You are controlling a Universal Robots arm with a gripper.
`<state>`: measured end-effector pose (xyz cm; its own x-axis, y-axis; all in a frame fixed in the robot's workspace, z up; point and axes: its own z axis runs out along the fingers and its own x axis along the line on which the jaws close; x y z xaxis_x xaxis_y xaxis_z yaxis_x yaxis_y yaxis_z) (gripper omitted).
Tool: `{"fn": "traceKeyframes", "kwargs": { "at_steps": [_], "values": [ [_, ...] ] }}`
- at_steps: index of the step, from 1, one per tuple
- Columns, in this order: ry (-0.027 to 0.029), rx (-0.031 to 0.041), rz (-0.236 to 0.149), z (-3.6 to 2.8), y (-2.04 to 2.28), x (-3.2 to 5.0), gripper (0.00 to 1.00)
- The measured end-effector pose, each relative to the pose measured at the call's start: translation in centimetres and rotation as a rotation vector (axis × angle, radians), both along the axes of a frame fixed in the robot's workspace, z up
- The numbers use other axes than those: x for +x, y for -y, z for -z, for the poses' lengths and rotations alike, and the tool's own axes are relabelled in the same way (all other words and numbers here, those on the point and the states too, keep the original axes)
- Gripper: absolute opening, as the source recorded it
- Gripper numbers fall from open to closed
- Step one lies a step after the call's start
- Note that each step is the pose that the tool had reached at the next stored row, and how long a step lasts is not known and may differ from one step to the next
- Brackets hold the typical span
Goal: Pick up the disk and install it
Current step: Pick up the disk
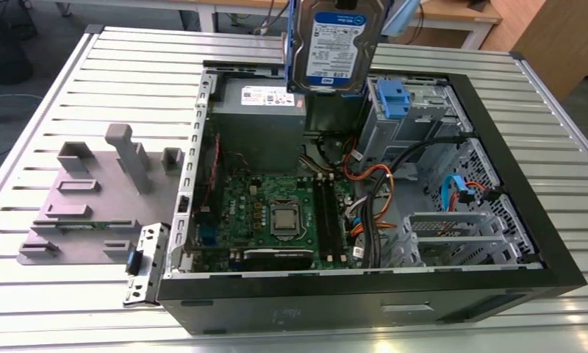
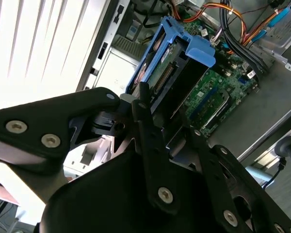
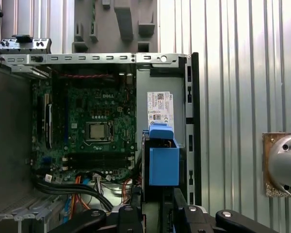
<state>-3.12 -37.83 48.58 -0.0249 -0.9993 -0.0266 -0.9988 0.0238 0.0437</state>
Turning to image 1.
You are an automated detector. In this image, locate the red wire black connector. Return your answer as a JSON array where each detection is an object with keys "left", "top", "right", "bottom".
[{"left": 463, "top": 182, "right": 506, "bottom": 207}]

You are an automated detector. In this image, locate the green motherboard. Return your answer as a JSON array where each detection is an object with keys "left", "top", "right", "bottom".
[{"left": 191, "top": 172, "right": 374, "bottom": 273}]

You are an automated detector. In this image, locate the wooden desk white frame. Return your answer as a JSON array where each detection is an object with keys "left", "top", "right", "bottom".
[{"left": 377, "top": 0, "right": 505, "bottom": 51}]

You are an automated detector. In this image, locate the white table frame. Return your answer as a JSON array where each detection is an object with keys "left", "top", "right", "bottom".
[{"left": 54, "top": 0, "right": 295, "bottom": 34}]

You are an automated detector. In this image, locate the green RAM stick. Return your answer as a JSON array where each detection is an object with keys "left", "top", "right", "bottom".
[{"left": 58, "top": 221, "right": 110, "bottom": 231}]

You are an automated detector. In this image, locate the silver disk bay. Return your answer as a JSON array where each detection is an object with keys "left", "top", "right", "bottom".
[{"left": 379, "top": 212, "right": 541, "bottom": 268}]

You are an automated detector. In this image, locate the blue data wire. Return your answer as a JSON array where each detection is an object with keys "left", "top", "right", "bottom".
[{"left": 439, "top": 174, "right": 475, "bottom": 214}]

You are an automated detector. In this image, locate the grey parts rack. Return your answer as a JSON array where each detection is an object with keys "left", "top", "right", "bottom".
[{"left": 15, "top": 124, "right": 186, "bottom": 265}]

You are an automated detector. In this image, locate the blue plastic latch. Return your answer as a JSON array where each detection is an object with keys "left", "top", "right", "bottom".
[{"left": 377, "top": 79, "right": 413, "bottom": 119}]

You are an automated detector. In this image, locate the grey power supply unit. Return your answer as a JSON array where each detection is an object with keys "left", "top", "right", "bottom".
[{"left": 210, "top": 77, "right": 309, "bottom": 176}]

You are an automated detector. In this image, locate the hard disk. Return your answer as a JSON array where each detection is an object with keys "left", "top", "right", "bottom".
[{"left": 279, "top": 0, "right": 390, "bottom": 97}]

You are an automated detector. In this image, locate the silver optical drive cage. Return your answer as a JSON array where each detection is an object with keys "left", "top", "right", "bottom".
[{"left": 358, "top": 76, "right": 473, "bottom": 163}]

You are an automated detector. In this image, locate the black open PC case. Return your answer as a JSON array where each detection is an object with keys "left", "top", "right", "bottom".
[{"left": 156, "top": 60, "right": 588, "bottom": 336}]

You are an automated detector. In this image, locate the black graphics card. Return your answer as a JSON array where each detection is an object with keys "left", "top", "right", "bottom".
[{"left": 230, "top": 248, "right": 315, "bottom": 272}]

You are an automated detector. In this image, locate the silver expansion slot bracket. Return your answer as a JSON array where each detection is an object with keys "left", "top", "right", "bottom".
[{"left": 122, "top": 222, "right": 171, "bottom": 308}]

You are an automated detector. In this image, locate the brown wooden cabinet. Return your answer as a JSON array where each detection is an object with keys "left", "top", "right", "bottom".
[{"left": 483, "top": 0, "right": 588, "bottom": 101}]

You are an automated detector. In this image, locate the pale floor cable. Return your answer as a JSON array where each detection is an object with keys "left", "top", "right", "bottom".
[{"left": 0, "top": 93, "right": 44, "bottom": 106}]

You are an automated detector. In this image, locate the yellow black wire bundle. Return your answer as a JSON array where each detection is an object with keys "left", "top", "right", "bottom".
[{"left": 298, "top": 153, "right": 335, "bottom": 174}]

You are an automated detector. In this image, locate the orange wire bundle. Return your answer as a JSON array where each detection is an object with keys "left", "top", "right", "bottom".
[{"left": 343, "top": 138, "right": 398, "bottom": 236}]

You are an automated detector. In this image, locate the thin red wire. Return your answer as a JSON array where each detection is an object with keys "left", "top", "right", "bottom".
[{"left": 201, "top": 132, "right": 223, "bottom": 214}]

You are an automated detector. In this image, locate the silver CPU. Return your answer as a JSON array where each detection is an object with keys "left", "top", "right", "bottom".
[{"left": 273, "top": 209, "right": 299, "bottom": 231}]

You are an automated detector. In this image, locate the black CPU socket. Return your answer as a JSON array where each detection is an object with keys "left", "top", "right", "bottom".
[{"left": 267, "top": 198, "right": 306, "bottom": 240}]

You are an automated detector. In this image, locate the black RAM slot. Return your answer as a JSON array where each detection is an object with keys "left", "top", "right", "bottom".
[
  {"left": 313, "top": 175, "right": 335, "bottom": 261},
  {"left": 326, "top": 174, "right": 349, "bottom": 260}
]

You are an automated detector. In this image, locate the black cable bundle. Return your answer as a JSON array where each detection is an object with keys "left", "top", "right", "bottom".
[{"left": 361, "top": 135, "right": 475, "bottom": 269}]

